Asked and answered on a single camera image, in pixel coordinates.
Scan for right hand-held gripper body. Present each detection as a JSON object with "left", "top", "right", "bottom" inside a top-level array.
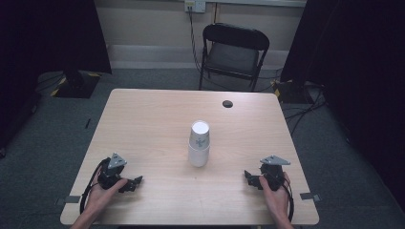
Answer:
[{"left": 259, "top": 155, "right": 291, "bottom": 192}]

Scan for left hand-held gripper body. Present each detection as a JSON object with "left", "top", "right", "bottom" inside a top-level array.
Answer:
[{"left": 96, "top": 152, "right": 130, "bottom": 191}]

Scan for person's right hand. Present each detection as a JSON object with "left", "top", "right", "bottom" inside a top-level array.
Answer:
[{"left": 258, "top": 171, "right": 291, "bottom": 221}]

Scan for person's left hand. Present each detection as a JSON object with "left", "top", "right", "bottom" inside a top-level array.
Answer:
[{"left": 83, "top": 174, "right": 129, "bottom": 221}]

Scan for grey tape strip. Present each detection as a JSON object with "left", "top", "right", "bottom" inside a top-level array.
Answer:
[
  {"left": 299, "top": 192, "right": 322, "bottom": 203},
  {"left": 54, "top": 195, "right": 82, "bottom": 207}
]

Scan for plain white paper cup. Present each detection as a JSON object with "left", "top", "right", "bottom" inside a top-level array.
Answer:
[{"left": 187, "top": 142, "right": 211, "bottom": 168}]

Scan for white printed paper cup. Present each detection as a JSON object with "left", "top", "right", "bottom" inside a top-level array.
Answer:
[{"left": 189, "top": 119, "right": 211, "bottom": 151}]

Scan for black stand base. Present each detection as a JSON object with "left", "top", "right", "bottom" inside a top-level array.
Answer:
[
  {"left": 270, "top": 78, "right": 321, "bottom": 105},
  {"left": 50, "top": 70, "right": 102, "bottom": 99}
]

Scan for black folding chair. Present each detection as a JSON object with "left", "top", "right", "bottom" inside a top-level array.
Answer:
[{"left": 198, "top": 22, "right": 271, "bottom": 94}]

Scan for black curtain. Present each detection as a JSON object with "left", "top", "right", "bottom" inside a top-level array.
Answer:
[
  {"left": 0, "top": 0, "right": 113, "bottom": 151},
  {"left": 280, "top": 0, "right": 405, "bottom": 211}
]

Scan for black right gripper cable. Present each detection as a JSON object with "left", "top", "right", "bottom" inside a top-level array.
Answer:
[{"left": 281, "top": 177, "right": 295, "bottom": 222}]

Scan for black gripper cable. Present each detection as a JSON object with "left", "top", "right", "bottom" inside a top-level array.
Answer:
[
  {"left": 281, "top": 177, "right": 295, "bottom": 222},
  {"left": 78, "top": 157, "right": 111, "bottom": 215}
]

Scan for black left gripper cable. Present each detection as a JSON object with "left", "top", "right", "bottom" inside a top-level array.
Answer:
[{"left": 78, "top": 157, "right": 111, "bottom": 215}]

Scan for black floor cables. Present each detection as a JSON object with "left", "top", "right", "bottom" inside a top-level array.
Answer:
[{"left": 281, "top": 83, "right": 328, "bottom": 136}]

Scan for braided wall socket cable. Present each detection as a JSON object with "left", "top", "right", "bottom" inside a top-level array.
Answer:
[{"left": 187, "top": 5, "right": 204, "bottom": 74}]

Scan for white wall socket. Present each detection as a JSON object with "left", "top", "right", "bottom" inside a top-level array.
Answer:
[{"left": 183, "top": 0, "right": 207, "bottom": 14}]

